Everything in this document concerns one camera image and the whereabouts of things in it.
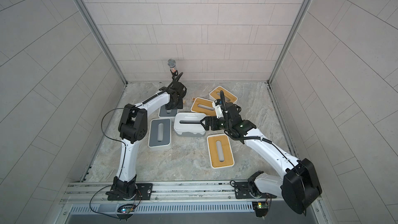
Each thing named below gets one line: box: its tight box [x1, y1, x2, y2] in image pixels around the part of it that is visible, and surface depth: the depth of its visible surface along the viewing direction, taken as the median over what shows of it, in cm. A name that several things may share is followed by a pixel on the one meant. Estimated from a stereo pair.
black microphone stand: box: [167, 58, 179, 81], surface depth 92 cm
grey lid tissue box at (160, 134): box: [148, 118, 173, 151], surface depth 86 cm
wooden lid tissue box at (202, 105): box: [190, 97, 218, 117], surface depth 100 cm
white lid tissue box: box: [173, 112, 207, 135], surface depth 90 cm
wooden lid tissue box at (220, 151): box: [206, 133, 235, 170], surface depth 82 cm
